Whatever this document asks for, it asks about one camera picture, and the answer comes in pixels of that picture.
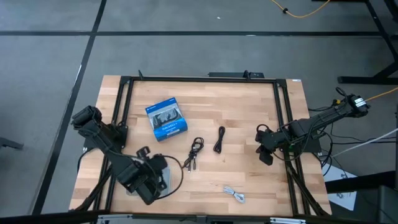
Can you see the black floor foot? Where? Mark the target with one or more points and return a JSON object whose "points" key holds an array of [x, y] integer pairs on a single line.
{"points": [[9, 143]]}

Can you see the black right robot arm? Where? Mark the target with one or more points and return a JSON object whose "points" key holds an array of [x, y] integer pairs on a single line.
{"points": [[326, 118]]}

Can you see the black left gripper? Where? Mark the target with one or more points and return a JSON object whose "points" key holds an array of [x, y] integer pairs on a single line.
{"points": [[149, 186]]}

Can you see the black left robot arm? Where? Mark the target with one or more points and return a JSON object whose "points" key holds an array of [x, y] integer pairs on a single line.
{"points": [[96, 130]]}

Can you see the black bar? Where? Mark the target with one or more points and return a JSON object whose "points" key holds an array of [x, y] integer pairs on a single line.
{"points": [[230, 74]]}

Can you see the blue product box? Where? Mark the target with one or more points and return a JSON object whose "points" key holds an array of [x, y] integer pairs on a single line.
{"points": [[166, 130]]}

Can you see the silver camera mount bar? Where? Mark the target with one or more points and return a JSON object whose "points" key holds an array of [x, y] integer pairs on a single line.
{"points": [[280, 221]]}

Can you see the black floor stand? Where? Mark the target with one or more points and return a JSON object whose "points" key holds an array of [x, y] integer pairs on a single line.
{"points": [[357, 80]]}

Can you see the black aluminium table frame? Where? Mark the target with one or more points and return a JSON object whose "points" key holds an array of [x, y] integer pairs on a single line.
{"points": [[202, 79]]}

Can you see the white paper sheet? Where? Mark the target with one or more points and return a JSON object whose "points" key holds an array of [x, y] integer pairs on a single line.
{"points": [[342, 186]]}

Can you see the black equipment case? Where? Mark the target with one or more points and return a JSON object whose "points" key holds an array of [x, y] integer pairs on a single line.
{"points": [[385, 205]]}

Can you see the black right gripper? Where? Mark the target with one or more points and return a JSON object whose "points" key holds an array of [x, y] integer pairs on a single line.
{"points": [[275, 141]]}

